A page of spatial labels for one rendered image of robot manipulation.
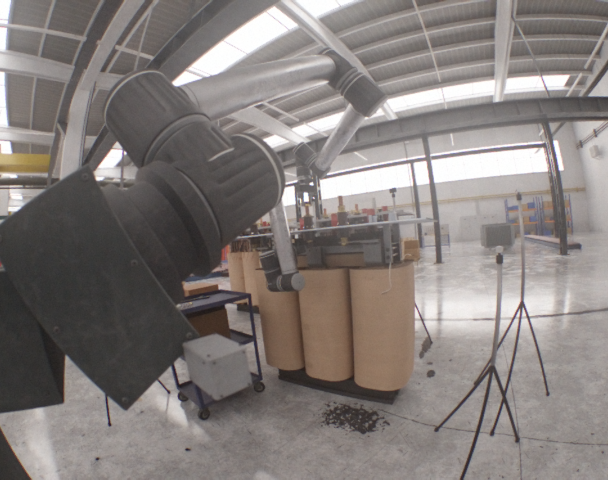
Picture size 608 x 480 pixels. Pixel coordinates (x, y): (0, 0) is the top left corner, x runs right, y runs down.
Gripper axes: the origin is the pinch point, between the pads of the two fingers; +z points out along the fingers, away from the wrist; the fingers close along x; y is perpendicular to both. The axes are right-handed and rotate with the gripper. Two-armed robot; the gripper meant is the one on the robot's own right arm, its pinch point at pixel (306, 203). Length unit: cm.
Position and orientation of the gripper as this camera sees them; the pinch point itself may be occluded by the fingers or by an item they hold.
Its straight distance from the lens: 190.7
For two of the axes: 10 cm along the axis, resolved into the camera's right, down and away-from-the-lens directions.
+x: -8.2, 0.7, -5.7
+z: 0.8, 10.0, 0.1
